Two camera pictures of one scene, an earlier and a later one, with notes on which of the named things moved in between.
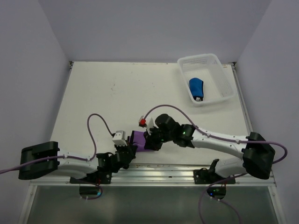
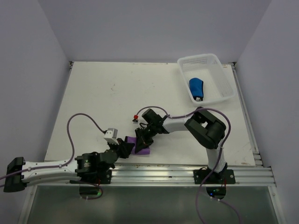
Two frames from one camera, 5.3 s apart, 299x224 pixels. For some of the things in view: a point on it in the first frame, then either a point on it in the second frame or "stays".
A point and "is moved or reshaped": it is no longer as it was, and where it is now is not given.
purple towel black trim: x=137 y=138 is moved or reshaped
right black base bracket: x=203 y=176 stays
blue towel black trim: x=196 y=88 stays
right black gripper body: x=158 y=137 -> x=150 y=131
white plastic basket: x=217 y=86 stays
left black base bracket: x=101 y=177 stays
